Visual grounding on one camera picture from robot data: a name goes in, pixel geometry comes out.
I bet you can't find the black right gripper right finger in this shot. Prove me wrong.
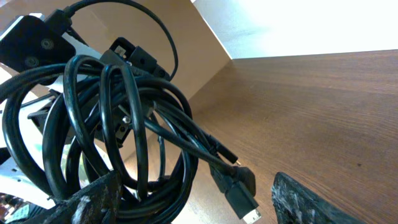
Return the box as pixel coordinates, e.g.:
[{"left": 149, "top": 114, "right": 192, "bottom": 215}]
[{"left": 271, "top": 172, "right": 362, "bottom": 224}]

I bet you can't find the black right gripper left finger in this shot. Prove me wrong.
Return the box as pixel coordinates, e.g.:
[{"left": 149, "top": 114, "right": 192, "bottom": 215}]
[{"left": 24, "top": 171, "right": 122, "bottom": 224}]

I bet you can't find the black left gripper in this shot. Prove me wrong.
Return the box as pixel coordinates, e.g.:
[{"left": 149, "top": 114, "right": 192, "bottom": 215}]
[{"left": 28, "top": 36, "right": 170, "bottom": 146}]

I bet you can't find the black cable bundle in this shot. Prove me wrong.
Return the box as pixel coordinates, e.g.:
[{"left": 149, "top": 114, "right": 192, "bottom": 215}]
[{"left": 0, "top": 54, "right": 262, "bottom": 224}]

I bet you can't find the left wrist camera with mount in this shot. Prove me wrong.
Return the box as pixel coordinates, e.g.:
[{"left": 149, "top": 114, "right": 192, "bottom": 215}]
[{"left": 1, "top": 9, "right": 101, "bottom": 72}]

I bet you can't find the left camera black cable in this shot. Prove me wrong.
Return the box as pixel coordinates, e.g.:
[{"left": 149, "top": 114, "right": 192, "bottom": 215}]
[{"left": 63, "top": 0, "right": 179, "bottom": 80}]

